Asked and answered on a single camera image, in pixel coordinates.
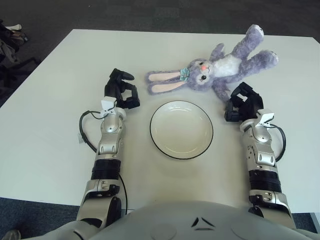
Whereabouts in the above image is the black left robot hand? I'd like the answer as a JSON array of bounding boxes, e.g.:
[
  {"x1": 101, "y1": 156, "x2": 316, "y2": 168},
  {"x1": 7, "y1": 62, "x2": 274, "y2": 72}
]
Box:
[{"x1": 103, "y1": 67, "x2": 141, "y2": 110}]

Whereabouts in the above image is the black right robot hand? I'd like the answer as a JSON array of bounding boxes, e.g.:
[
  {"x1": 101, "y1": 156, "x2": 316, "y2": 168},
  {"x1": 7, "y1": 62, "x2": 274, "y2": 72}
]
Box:
[{"x1": 223, "y1": 81, "x2": 265, "y2": 123}]

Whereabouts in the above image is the purple plush bunny doll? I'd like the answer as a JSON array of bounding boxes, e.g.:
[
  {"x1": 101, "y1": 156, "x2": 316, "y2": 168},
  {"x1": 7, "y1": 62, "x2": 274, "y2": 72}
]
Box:
[{"x1": 144, "y1": 24, "x2": 280, "y2": 103}]

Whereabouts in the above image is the white plate with black rim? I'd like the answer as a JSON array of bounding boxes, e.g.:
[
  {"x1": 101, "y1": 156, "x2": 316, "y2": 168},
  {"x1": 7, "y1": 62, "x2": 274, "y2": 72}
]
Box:
[{"x1": 149, "y1": 100, "x2": 214, "y2": 160}]

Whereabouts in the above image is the black chair base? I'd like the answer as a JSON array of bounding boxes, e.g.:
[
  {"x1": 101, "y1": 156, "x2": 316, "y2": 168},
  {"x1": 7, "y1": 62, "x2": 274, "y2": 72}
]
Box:
[{"x1": 0, "y1": 56, "x2": 41, "y2": 76}]

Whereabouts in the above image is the dark pile of bags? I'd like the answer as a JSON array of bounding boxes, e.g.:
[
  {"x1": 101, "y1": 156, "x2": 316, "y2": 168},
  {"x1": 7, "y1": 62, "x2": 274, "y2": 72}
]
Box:
[{"x1": 0, "y1": 19, "x2": 28, "y2": 68}]

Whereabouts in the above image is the grey robot torso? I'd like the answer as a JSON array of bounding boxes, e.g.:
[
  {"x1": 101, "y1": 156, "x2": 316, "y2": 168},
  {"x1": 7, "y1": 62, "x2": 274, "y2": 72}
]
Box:
[{"x1": 0, "y1": 199, "x2": 320, "y2": 240}]

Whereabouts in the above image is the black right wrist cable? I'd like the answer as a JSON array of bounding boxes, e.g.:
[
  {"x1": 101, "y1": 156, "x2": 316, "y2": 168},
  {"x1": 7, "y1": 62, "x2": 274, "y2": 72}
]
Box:
[{"x1": 266, "y1": 122, "x2": 287, "y2": 161}]

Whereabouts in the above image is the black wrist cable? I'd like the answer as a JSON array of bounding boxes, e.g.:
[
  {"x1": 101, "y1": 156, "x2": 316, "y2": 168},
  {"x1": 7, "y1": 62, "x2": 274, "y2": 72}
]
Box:
[
  {"x1": 266, "y1": 122, "x2": 287, "y2": 161},
  {"x1": 79, "y1": 109, "x2": 118, "y2": 153}
]

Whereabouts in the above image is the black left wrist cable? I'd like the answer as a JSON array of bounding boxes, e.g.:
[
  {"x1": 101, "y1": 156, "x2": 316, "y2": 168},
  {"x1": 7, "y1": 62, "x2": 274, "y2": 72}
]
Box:
[{"x1": 79, "y1": 109, "x2": 118, "y2": 153}]

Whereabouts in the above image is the thin black elbow cable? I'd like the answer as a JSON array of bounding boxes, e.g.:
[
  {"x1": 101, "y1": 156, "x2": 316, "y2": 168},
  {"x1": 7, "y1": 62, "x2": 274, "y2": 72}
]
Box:
[{"x1": 117, "y1": 172, "x2": 128, "y2": 215}]

